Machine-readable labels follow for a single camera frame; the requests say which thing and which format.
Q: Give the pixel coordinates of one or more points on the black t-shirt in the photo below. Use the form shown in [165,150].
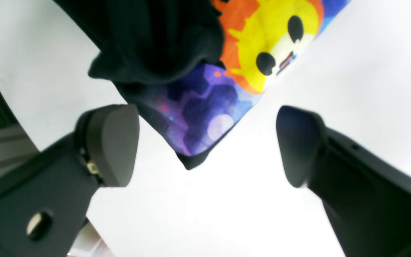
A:
[194,68]

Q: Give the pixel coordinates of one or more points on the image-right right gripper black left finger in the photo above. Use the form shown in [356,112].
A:
[45,195]

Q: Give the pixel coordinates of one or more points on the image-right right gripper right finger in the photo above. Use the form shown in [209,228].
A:
[367,201]

